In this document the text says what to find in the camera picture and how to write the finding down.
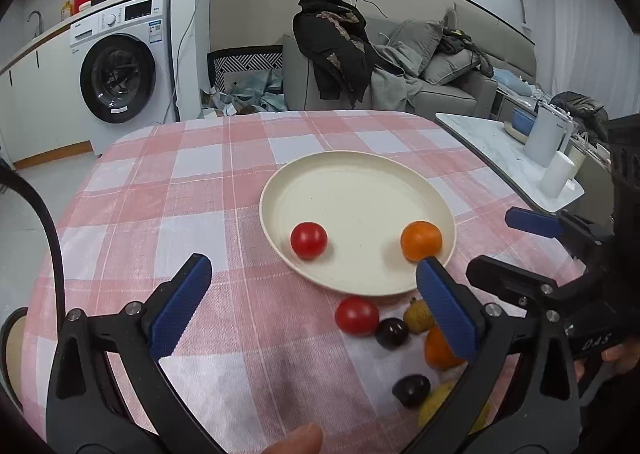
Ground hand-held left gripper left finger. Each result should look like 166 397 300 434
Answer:
46 254 221 454

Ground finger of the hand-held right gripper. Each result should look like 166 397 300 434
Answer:
466 255 593 317
504 207 615 247

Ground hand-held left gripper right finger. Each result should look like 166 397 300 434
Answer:
400 257 583 454

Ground brown longan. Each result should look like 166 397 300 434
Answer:
403 299 435 334

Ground orange tangerine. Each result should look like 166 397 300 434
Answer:
424 325 467 371
400 221 444 262

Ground dark purple plum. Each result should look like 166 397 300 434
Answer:
391 374 432 409
375 317 410 350

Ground green yellow citrus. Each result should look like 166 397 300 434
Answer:
417 380 493 435

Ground red tomato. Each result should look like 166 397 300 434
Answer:
334 297 381 337
290 221 329 261

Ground cream round plate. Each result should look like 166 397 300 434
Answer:
259 150 457 296

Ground person's right hand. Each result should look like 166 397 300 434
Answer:
572 334 640 382

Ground person's left hand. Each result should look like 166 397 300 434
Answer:
260 423 323 454

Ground white cup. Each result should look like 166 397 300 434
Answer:
540 151 577 197

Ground white marble side table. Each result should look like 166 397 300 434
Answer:
435 112 586 214

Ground white kettle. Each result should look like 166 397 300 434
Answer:
524 102 576 167

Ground blue bowl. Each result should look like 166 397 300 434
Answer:
510 107 538 137

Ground black puffy coat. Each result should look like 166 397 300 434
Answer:
550 92 611 140

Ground pink checkered tablecloth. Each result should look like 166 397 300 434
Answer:
22 109 601 454

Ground light blue cloth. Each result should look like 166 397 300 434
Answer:
494 68 537 96

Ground grey sofa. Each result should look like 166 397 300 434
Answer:
282 2 538 117

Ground grey pillow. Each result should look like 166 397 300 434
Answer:
387 18 446 78
422 47 481 85

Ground white curtain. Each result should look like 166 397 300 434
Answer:
537 0 640 100

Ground dark clothes pile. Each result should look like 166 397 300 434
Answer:
440 27 496 78

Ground grey blanket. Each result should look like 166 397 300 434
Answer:
370 42 426 112

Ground teal plastic bags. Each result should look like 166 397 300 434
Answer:
200 69 288 117

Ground black white patterned basket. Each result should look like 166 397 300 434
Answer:
207 47 284 95

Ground black jacket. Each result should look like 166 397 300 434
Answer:
292 0 373 108

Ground white washing machine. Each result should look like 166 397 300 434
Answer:
69 0 178 125

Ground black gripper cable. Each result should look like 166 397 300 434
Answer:
0 167 66 330

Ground grey hanging cable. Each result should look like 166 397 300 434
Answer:
171 0 210 102

